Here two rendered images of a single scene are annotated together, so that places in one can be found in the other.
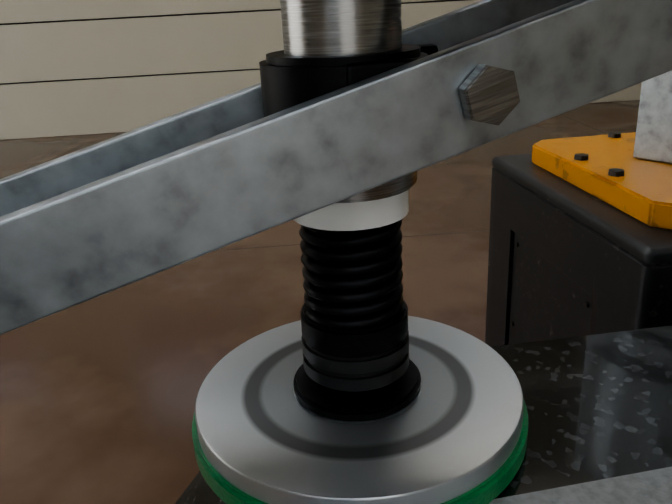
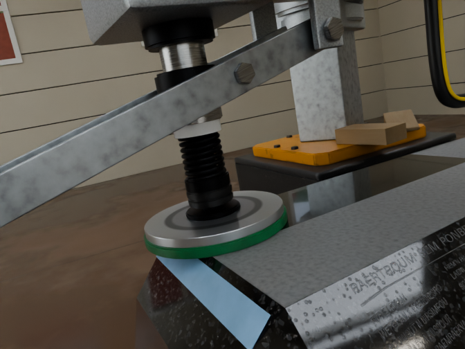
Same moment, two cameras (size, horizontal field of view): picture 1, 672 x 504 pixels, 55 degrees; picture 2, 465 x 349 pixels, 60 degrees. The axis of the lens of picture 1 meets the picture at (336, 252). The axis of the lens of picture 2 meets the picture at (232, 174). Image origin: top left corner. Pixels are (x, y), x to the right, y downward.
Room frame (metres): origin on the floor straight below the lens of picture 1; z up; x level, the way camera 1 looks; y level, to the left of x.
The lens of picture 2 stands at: (-0.21, 0.11, 1.02)
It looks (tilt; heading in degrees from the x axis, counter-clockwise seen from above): 12 degrees down; 345
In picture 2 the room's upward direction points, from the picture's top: 10 degrees counter-clockwise
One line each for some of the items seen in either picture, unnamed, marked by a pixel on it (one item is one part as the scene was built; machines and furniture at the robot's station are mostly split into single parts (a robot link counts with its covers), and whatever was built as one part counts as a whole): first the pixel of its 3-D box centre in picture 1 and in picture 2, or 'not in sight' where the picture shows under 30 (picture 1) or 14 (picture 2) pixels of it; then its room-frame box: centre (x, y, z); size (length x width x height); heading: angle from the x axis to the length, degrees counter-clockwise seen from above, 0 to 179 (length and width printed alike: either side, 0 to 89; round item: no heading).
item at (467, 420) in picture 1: (357, 392); (214, 215); (0.37, -0.01, 0.84); 0.21 x 0.21 x 0.01
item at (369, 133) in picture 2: not in sight; (369, 133); (0.90, -0.67, 0.81); 0.20 x 0.10 x 0.05; 15
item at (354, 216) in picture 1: (348, 182); (196, 121); (0.37, -0.01, 0.98); 0.07 x 0.07 x 0.04
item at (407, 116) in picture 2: not in sight; (400, 120); (1.01, -0.88, 0.80); 0.20 x 0.10 x 0.05; 146
